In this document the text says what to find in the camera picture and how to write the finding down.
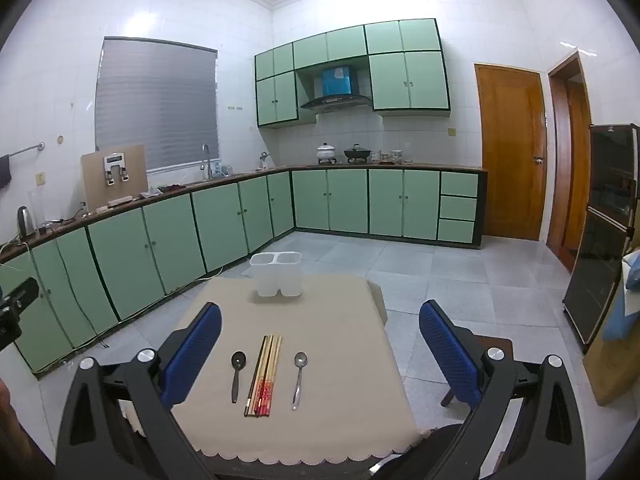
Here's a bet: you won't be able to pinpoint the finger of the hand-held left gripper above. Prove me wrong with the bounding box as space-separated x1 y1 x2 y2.
1 277 40 313

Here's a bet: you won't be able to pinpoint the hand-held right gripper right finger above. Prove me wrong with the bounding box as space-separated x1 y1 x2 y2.
418 300 588 480

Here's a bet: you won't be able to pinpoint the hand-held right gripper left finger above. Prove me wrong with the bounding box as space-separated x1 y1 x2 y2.
55 302 223 480

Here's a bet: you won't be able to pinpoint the black spoon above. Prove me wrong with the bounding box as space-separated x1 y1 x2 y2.
230 351 248 404

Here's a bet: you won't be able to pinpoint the bundle of chopsticks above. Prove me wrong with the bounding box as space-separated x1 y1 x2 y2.
243 335 284 417

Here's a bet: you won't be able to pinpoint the metal spoon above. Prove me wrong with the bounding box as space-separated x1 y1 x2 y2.
292 351 308 410

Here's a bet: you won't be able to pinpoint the white two-compartment utensil holder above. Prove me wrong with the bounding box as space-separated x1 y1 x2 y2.
249 251 303 298

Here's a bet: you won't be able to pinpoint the person's left forearm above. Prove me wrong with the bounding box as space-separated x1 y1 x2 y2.
0 377 33 466

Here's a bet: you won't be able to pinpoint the steel electric kettle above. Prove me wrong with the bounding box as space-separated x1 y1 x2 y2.
17 206 38 238

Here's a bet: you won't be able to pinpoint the cardboard sheet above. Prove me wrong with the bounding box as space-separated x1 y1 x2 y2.
81 144 148 211

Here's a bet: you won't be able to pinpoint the light wooden furniture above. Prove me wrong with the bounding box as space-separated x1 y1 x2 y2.
582 310 640 406

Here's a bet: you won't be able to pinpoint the blue cloth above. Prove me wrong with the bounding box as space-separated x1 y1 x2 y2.
602 250 640 343

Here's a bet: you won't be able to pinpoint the green base kitchen cabinets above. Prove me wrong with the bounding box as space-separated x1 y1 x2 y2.
0 164 488 373

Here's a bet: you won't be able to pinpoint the closed wooden door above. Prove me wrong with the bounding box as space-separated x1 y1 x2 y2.
474 62 547 242

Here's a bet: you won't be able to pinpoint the open wooden door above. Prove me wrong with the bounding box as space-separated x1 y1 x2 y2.
546 51 593 273

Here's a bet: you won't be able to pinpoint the black glass cabinet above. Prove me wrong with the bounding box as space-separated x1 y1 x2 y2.
562 124 640 356

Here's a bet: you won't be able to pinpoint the grey window blind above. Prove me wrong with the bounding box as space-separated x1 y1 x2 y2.
95 36 221 173

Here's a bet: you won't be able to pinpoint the black range hood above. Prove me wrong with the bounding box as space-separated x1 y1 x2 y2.
299 65 373 112

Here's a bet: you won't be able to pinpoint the metal towel rail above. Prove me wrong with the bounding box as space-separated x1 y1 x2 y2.
0 142 46 161

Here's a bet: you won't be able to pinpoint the white mounted bracket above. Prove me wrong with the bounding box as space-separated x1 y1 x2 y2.
103 152 131 186

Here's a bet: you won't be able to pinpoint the green wall cabinets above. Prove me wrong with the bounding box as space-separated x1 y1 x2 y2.
254 18 452 128

